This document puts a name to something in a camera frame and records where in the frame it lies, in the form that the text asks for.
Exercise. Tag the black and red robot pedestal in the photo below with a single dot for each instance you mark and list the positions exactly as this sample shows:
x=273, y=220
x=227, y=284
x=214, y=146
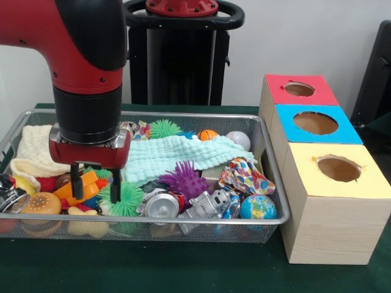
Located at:
x=183, y=61

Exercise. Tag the wooden box with three holes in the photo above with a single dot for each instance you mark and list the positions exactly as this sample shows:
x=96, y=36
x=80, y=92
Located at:
x=336, y=232

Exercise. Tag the mint green waffle cloth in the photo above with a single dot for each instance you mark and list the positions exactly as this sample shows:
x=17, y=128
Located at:
x=183, y=155

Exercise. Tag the cream waffle cloth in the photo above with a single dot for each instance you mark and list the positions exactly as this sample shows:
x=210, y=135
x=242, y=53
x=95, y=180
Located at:
x=33, y=149

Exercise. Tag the black upright panel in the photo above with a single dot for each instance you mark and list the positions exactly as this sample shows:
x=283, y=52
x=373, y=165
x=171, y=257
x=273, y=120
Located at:
x=375, y=76

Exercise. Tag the purple spiky ball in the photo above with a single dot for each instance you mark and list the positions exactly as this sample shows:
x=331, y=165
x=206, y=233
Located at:
x=186, y=183

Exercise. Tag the dark green table cloth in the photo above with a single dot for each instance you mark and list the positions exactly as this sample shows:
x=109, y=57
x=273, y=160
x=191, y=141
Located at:
x=382, y=122
x=152, y=268

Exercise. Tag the toy burger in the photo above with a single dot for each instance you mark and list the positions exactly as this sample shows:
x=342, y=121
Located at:
x=41, y=203

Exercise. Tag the orange plastic block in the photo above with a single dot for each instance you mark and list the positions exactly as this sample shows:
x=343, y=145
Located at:
x=91, y=183

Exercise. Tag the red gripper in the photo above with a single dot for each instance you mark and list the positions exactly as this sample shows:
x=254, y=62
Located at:
x=91, y=154

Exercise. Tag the globe print ball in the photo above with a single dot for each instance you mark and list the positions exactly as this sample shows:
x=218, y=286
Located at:
x=258, y=207

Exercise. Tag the green spiky ball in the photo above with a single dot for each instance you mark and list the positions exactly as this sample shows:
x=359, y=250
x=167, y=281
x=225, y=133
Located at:
x=129, y=201

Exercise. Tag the white baseball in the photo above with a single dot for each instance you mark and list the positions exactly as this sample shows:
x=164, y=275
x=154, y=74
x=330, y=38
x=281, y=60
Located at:
x=239, y=138

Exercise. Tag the colourful heart print cloth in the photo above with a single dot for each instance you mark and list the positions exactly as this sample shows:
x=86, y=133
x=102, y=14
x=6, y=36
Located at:
x=247, y=177

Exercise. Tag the shallow metal mesh bin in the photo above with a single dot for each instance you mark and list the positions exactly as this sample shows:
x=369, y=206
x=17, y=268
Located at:
x=183, y=235

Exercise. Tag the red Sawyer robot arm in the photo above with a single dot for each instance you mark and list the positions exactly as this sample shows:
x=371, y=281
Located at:
x=76, y=61

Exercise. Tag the silver toy robot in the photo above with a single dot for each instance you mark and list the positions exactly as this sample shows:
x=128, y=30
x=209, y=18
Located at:
x=204, y=206

